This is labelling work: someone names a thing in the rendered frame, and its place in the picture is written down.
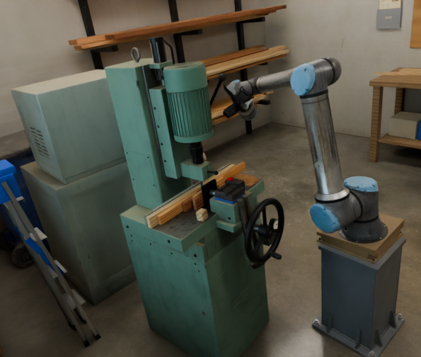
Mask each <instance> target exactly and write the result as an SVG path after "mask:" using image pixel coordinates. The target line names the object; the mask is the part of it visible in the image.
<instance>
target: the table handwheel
mask: <svg viewBox="0 0 421 357"><path fill-rule="evenodd" d="M268 205H274V206H275V207H276V209H277V213H278V226H277V229H273V226H272V225H268V224H267V218H266V207H267V206H268ZM261 212H262V213H263V223H262V224H261V225H259V224H256V220H257V218H258V216H259V214H260V213H261ZM247 223H248V225H247V227H246V234H245V250H246V255H247V257H248V258H249V260H250V261H252V262H253V263H255V264H262V263H264V262H266V261H267V260H268V259H269V258H270V257H271V256H269V252H270V251H271V252H275V251H276V249H277V247H278V245H279V243H280V240H281V238H282V233H283V229H284V210H283V207H282V205H281V203H280V202H279V201H278V200H277V199H275V198H267V199H265V200H263V201H262V202H261V203H260V204H259V205H258V206H257V207H256V208H255V209H254V211H253V213H252V215H251V216H250V219H249V221H247ZM253 231H254V232H257V233H258V235H259V236H260V238H259V240H258V243H257V245H256V247H255V248H254V250H252V244H251V242H252V234H253ZM273 232H276V235H275V239H274V241H273V243H272V245H271V247H270V248H269V250H268V251H267V252H266V253H265V254H264V255H263V256H261V257H256V256H255V255H256V254H257V252H258V249H259V247H260V245H261V244H262V242H263V240H264V238H266V239H269V238H270V237H271V236H272V235H273Z"/></svg>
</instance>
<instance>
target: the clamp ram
mask: <svg viewBox="0 0 421 357"><path fill-rule="evenodd" d="M201 189H202V198H203V203H204V205H207V204H208V203H209V199H210V198H212V197H214V196H215V193H214V192H215V190H216V189H217V182H216V179H212V180H211V181H210V182H208V183H206V184H205V185H203V186H202V187H201Z"/></svg>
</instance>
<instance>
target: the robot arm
mask: <svg viewBox="0 0 421 357"><path fill-rule="evenodd" d="M341 72H342V68H341V65H340V63H339V61H338V60H337V59H335V58H334V57H322V58H319V59H317V60H315V61H312V62H307V63H304V64H302V65H300V66H298V67H297V68H294V69H289V70H286V71H283V72H278V73H275V74H270V75H267V76H258V77H256V78H254V79H250V80H247V81H242V82H241V81H240V80H238V79H237V80H234V81H233V82H231V83H230V84H229V85H228V86H225V85H224V84H223V88H224V90H225V92H226V93H227V94H228V95H229V97H230V98H231V100H232V102H233V104H231V105H230V106H229V107H227V108H225V109H224V112H223V114H224V115H225V116H226V117H227V118H230V117H232V116H233V115H235V114H237V112H239V114H240V115H241V117H242V119H244V120H252V119H254V118H255V116H256V115H257V108H256V107H255V105H254V103H253V99H254V96H255V95H258V94H263V93H266V92H269V91H276V90H280V89H288V88H292V90H293V91H294V93H295V94H296V95H298V96H299V98H300V100H301V105H302V109H303V113H304V120H305V124H306V131H307V135H308V142H309V147H310V150H311V157H312V162H313V168H314V173H315V177H316V183H317V188H318V190H317V191H316V193H315V194H314V197H315V201H316V204H313V205H312V206H311V208H310V216H311V219H312V220H313V223H314V224H315V225H316V226H317V227H318V228H319V229H320V230H322V231H323V232H326V233H334V232H336V231H338V230H340V229H342V233H343V234H344V235H345V236H347V237H349V238H351V239H356V240H362V241H366V240H372V239H376V238H378V237H380V236H381V235H382V234H383V224H382V222H381V220H380V218H379V189H378V183H377V182H376V181H375V180H374V179H372V178H369V177H366V176H352V177H349V178H346V179H345V180H344V183H343V182H342V174H341V169H340V161H339V156H338V149H337V144H336V139H335V131H334V127H333V119H332V114H331V109H330V101H329V97H328V86H330V85H331V84H334V83H335V82H336V81H337V80H338V79H339V78H340V75H341Z"/></svg>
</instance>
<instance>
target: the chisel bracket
mask: <svg viewBox="0 0 421 357"><path fill-rule="evenodd" d="M180 167H181V171H182V175H183V176H184V177H188V178H191V179H196V180H199V181H206V180H207V179H209V178H210V177H212V176H213V174H210V173H207V171H212V163H211V162H209V161H204V162H203V163H201V164H193V162H192V158H189V159H186V160H185V161H182V162H181V163H180Z"/></svg>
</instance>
